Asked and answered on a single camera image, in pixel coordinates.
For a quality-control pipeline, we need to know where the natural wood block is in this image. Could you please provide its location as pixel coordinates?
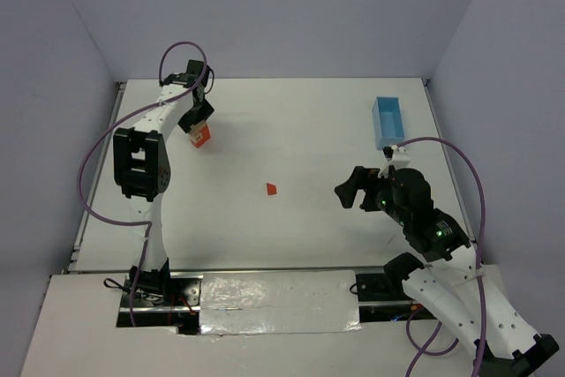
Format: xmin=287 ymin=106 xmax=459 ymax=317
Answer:
xmin=189 ymin=120 xmax=207 ymax=139

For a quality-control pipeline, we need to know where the red cube with window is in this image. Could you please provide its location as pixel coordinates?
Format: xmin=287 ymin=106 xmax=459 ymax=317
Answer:
xmin=192 ymin=139 xmax=207 ymax=148

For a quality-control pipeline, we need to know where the blue plastic box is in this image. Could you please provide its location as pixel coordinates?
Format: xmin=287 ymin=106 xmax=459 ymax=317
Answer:
xmin=372 ymin=96 xmax=405 ymax=150

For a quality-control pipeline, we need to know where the red cube block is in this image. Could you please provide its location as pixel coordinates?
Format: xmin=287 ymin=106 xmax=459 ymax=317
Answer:
xmin=200 ymin=125 xmax=211 ymax=143

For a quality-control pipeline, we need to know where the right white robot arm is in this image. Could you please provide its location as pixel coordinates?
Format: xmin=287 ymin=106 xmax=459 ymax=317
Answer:
xmin=335 ymin=166 xmax=559 ymax=376

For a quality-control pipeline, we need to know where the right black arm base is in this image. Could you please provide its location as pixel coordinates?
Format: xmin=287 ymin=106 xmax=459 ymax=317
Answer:
xmin=350 ymin=271 xmax=433 ymax=323

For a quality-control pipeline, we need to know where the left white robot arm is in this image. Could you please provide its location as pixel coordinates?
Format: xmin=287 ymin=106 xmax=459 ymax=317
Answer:
xmin=112 ymin=60 xmax=214 ymax=298

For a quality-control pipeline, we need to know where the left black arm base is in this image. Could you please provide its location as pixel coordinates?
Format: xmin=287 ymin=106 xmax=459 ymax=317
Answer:
xmin=102 ymin=276 xmax=202 ymax=336

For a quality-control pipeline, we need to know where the red wedge block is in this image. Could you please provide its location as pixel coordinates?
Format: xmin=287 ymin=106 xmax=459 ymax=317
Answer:
xmin=266 ymin=183 xmax=277 ymax=196

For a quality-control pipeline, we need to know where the silver foil tape sheet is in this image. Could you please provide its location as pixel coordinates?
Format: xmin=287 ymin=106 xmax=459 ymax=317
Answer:
xmin=200 ymin=270 xmax=361 ymax=336

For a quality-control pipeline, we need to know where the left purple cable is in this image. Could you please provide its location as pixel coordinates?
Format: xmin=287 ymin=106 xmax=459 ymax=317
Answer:
xmin=78 ymin=41 xmax=213 ymax=328

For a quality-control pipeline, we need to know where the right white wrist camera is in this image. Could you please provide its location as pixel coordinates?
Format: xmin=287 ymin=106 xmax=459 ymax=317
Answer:
xmin=378 ymin=145 xmax=411 ymax=178

